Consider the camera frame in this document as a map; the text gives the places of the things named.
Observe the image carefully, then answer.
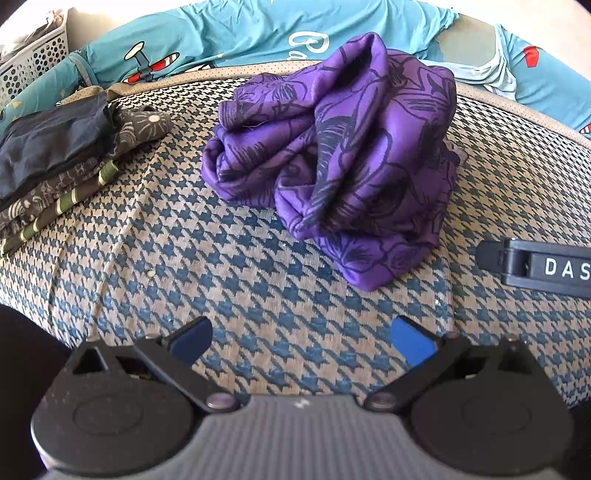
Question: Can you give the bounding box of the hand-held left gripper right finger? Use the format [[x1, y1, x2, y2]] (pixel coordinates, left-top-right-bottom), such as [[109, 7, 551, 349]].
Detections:
[[365, 316, 539, 412]]

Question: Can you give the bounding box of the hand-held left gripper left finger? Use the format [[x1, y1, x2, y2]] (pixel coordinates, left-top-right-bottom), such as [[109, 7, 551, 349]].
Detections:
[[69, 316, 241, 414]]

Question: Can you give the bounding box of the purple floral top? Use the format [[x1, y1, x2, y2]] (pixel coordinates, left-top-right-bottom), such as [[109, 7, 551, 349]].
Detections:
[[201, 31, 462, 292]]

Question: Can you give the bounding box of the teal airplane printed bedsheet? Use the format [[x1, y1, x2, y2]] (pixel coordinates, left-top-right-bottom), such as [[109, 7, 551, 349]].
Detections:
[[0, 0, 591, 138]]

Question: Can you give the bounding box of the white plastic laundry basket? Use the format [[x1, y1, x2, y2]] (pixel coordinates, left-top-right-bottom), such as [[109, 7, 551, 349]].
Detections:
[[0, 8, 71, 99]]

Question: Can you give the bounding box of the light blue cloth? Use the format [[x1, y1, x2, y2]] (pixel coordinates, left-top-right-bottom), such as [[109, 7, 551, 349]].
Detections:
[[455, 25, 519, 93]]

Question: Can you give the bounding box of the green striped folded garment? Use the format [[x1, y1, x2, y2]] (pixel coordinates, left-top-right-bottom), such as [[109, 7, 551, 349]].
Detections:
[[0, 159, 116, 257]]

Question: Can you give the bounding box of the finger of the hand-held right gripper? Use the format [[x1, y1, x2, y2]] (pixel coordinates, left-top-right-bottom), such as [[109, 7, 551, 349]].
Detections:
[[477, 239, 511, 270]]

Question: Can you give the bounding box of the grey patterned folded garment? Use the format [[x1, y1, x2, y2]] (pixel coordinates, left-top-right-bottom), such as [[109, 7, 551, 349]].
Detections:
[[0, 104, 174, 232]]

